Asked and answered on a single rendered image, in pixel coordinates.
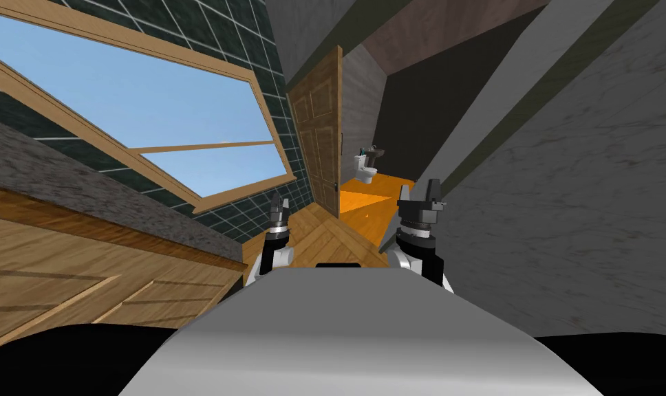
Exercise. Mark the brown wooden door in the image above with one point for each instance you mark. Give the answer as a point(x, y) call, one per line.
point(317, 132)

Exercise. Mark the wooden cabinet with stone top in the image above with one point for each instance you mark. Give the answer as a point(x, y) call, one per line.
point(63, 264)

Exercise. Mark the dark washbasin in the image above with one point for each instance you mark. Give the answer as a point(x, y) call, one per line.
point(375, 152)

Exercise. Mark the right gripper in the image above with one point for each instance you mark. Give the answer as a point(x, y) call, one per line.
point(419, 212)

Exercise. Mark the wooden framed window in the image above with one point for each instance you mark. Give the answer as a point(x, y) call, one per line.
point(146, 104)

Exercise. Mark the white toilet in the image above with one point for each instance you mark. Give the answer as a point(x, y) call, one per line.
point(366, 169)

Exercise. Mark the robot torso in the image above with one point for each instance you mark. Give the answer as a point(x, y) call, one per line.
point(344, 335)

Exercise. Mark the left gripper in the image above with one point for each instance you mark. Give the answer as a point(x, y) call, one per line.
point(278, 216)

